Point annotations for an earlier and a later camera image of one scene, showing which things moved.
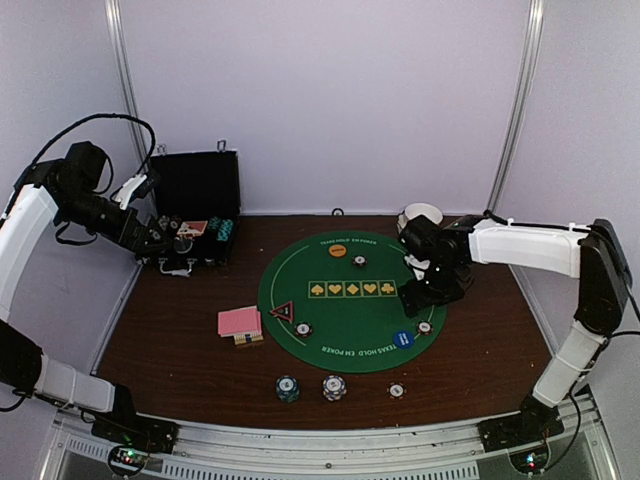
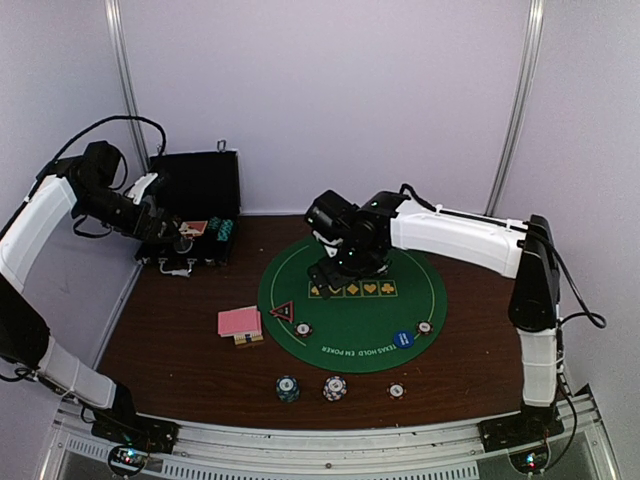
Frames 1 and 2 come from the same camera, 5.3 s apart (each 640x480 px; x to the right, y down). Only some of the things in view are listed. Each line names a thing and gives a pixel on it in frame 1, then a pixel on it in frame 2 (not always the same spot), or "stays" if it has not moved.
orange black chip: [424, 328] stays
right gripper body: [441, 287] -> [354, 265]
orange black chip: [303, 329] stays
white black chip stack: [333, 388] stays
